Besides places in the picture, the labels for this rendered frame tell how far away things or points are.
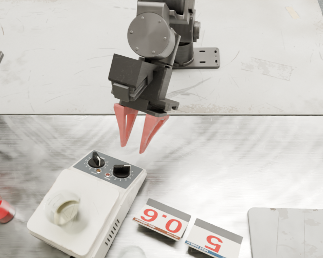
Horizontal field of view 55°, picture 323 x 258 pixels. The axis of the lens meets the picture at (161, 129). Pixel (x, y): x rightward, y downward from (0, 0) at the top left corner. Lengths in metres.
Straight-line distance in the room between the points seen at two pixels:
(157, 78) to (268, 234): 0.34
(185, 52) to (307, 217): 0.45
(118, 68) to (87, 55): 0.48
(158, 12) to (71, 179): 0.33
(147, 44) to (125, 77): 0.05
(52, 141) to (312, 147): 0.57
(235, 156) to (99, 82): 0.39
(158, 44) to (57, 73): 0.50
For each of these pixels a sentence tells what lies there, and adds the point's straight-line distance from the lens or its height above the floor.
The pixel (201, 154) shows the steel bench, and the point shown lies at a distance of 0.67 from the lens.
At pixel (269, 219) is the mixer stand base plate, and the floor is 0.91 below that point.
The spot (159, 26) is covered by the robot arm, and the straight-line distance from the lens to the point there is 0.42.
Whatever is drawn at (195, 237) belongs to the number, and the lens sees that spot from 0.58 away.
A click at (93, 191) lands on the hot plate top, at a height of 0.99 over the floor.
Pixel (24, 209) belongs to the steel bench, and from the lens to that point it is 0.69.
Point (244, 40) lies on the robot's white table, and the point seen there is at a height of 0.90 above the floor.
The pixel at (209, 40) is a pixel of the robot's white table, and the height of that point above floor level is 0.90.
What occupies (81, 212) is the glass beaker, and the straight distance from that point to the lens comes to 0.49.
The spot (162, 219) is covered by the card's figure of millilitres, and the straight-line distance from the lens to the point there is 0.59.
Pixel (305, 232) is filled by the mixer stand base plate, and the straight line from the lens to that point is 0.63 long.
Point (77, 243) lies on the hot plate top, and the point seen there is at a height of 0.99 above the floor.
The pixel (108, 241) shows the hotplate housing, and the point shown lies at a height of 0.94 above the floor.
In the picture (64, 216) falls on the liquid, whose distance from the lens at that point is 0.52.
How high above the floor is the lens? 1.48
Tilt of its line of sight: 56 degrees down
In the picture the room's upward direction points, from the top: 7 degrees counter-clockwise
